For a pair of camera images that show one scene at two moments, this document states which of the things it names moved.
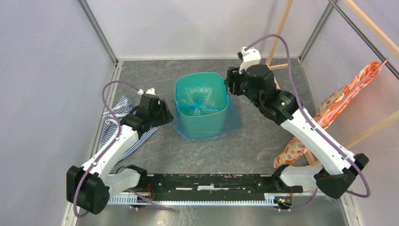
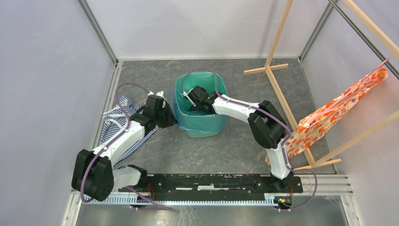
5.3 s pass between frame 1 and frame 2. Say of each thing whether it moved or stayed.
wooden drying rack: stayed
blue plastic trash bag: moved
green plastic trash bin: stayed
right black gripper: moved
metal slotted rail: stayed
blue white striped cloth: stayed
